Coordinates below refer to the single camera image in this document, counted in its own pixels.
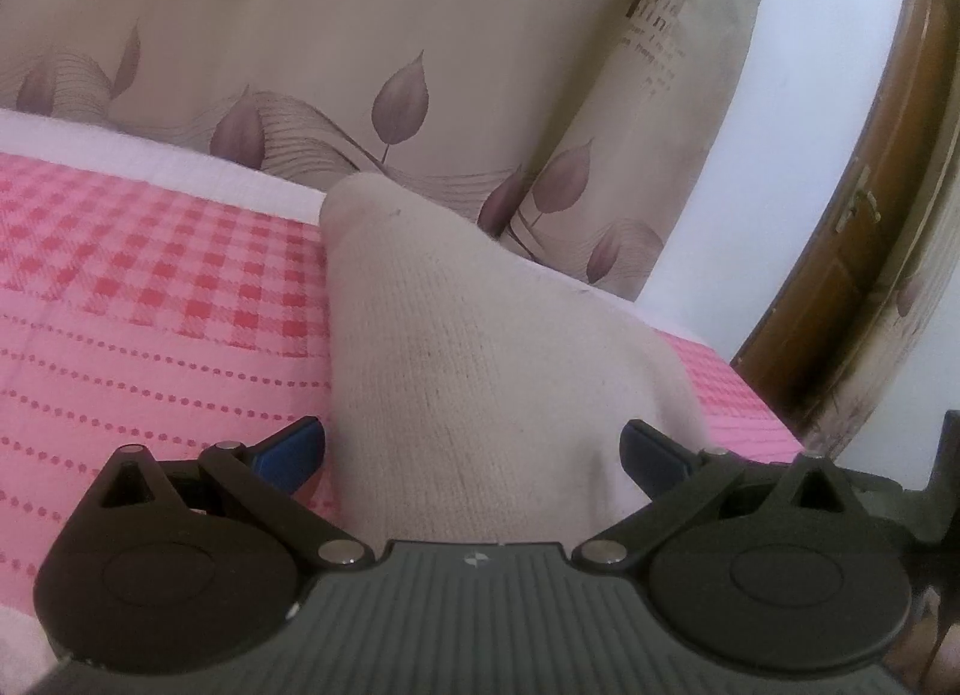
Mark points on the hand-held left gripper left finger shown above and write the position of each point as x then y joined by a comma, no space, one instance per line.
289,456

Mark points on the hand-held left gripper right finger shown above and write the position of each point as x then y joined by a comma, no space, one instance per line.
654,456

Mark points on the beige leaf-print curtain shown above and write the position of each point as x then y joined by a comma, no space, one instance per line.
360,42

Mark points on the cream knitted garment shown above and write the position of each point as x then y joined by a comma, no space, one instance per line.
465,365

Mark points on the metal door latch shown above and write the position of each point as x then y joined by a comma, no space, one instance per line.
862,203

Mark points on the pink checked bed sheet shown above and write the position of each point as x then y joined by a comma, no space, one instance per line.
150,305

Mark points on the wooden door frame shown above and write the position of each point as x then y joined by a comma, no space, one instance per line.
862,200

